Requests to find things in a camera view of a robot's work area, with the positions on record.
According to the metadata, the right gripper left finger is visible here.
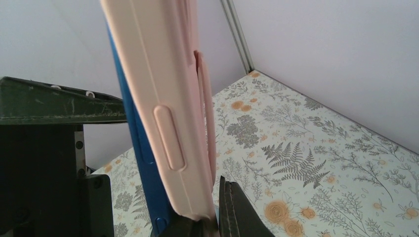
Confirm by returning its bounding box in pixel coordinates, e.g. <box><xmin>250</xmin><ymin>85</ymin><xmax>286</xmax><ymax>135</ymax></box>
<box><xmin>160</xmin><ymin>216</ymin><xmax>219</xmax><ymax>237</ymax></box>

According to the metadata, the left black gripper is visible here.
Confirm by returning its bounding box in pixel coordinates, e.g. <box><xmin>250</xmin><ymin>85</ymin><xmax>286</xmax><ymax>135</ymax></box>
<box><xmin>0</xmin><ymin>77</ymin><xmax>127</xmax><ymax>237</ymax></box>

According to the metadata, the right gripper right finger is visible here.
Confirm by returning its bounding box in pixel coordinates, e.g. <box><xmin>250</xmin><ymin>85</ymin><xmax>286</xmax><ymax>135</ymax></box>
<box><xmin>218</xmin><ymin>176</ymin><xmax>274</xmax><ymax>237</ymax></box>

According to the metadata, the dark blue phone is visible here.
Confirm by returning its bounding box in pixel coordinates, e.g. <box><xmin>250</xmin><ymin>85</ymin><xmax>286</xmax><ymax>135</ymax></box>
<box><xmin>107</xmin><ymin>27</ymin><xmax>174</xmax><ymax>237</ymax></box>

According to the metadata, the pink phone case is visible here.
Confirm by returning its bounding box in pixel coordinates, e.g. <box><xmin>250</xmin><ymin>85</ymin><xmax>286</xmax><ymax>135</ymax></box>
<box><xmin>101</xmin><ymin>0</ymin><xmax>216</xmax><ymax>221</ymax></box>

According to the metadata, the floral patterned table mat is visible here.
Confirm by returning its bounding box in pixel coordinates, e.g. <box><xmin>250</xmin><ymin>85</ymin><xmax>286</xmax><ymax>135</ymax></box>
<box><xmin>93</xmin><ymin>69</ymin><xmax>419</xmax><ymax>237</ymax></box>

